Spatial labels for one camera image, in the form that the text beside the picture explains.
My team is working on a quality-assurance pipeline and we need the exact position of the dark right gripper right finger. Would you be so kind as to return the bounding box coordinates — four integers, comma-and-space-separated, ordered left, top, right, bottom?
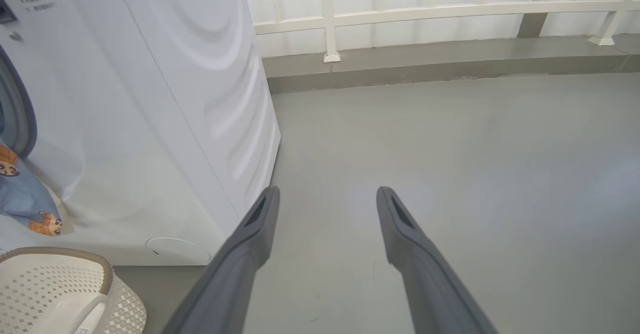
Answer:
375, 186, 499, 334

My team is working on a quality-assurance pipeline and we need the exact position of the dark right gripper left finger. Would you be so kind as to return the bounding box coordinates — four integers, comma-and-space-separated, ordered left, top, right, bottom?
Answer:
162, 185, 281, 334

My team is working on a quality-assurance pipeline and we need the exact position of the blue cartoon print garment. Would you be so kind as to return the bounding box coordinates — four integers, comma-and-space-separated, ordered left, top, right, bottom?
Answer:
0, 139, 64, 238

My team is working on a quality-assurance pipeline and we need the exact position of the cream perforated laundry basket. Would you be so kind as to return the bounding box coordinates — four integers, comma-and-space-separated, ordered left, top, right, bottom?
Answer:
0, 247, 148, 334

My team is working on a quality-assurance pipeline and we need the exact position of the white front-load washing machine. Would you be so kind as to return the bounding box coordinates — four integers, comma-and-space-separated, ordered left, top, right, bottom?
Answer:
0, 0, 282, 267

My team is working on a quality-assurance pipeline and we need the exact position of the grey rubber door gasket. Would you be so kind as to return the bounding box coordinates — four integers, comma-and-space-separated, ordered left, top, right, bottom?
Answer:
0, 44, 39, 158

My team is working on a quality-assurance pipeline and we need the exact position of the white metal railing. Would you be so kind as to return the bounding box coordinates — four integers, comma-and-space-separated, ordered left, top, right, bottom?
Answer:
252, 0, 640, 63

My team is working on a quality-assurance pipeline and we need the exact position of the small black washer display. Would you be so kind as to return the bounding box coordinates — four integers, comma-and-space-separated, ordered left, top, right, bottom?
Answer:
0, 0, 18, 25

